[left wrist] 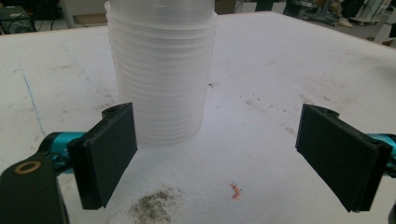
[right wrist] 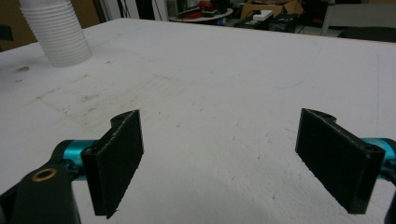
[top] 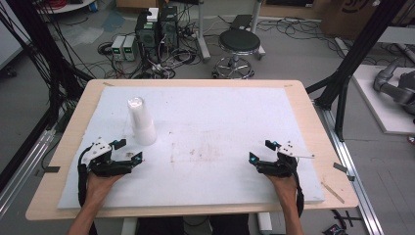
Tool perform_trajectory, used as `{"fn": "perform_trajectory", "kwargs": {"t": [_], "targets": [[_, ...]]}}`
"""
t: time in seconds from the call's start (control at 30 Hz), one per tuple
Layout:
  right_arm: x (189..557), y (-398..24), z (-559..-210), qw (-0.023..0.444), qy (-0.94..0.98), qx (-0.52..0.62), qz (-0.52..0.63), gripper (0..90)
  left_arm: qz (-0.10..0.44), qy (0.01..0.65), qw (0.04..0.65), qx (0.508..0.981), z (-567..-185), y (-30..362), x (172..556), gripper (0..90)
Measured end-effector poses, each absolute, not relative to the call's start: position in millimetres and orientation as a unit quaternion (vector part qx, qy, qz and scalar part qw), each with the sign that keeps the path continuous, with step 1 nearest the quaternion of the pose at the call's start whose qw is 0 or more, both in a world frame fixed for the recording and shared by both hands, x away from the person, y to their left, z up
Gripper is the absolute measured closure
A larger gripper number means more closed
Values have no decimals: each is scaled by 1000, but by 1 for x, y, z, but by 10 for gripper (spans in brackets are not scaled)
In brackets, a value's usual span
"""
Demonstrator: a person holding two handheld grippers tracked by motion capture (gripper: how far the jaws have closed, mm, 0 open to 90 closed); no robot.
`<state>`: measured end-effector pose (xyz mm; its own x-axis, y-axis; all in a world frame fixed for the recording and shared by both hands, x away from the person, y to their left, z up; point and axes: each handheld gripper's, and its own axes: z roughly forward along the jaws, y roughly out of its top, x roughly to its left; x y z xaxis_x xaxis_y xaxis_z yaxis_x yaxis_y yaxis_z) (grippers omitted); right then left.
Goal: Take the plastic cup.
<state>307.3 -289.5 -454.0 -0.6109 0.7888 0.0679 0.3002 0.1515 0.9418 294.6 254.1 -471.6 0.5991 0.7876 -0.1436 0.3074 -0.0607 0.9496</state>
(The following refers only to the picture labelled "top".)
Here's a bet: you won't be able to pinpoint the white floor board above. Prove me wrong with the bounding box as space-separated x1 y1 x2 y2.
351 64 415 135

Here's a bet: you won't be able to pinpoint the black round stool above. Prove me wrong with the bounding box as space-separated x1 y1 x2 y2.
211 28 262 80

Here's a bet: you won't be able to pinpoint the white table leg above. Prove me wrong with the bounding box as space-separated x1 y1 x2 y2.
120 216 139 235
256 211 274 235

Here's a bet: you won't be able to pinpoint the stack of white cups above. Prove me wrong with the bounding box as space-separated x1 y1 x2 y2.
126 96 159 147

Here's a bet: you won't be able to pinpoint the black computer tower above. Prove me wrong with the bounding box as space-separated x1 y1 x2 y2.
134 7 161 64
159 5 180 51

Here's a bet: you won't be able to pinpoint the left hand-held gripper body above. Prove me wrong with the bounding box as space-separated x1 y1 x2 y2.
80 136 135 178

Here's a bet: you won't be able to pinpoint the person's right hand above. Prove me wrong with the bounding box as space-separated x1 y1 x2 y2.
263 173 300 211

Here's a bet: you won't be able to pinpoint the black metal frame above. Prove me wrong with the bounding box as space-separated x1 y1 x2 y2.
0 0 96 194
305 0 410 142

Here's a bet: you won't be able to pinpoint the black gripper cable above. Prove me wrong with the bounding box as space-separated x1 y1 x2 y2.
291 159 305 218
76 146 95 209

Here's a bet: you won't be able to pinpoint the aluminium floor rail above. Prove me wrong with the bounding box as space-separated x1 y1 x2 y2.
0 127 57 218
313 100 387 235

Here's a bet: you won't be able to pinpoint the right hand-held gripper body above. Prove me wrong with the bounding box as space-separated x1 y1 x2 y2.
255 140 316 179

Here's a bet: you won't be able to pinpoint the tangle of floor cables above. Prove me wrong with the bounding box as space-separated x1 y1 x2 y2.
97 19 216 80

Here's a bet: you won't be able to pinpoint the brown cardboard box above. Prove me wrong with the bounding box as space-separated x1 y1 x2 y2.
318 0 415 41

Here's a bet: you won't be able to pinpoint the person's legs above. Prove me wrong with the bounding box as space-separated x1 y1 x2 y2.
135 213 252 235

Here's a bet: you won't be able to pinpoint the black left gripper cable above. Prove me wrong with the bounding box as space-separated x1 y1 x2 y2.
76 146 95 209

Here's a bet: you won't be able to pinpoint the grey bench power supply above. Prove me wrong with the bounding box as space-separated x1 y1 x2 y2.
111 34 127 62
122 34 139 62

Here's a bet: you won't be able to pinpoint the white foam mat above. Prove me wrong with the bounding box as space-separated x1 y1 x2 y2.
57 85 326 211

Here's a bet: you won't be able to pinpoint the thin wooden stick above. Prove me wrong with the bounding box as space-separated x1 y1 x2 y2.
320 181 346 205

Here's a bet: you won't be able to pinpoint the person's left hand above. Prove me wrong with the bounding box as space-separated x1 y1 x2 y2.
85 171 125 209

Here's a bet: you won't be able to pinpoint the grey desk leg stand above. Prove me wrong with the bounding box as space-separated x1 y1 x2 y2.
249 0 267 62
195 0 212 64

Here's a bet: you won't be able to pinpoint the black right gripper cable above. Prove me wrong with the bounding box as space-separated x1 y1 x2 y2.
291 159 305 218

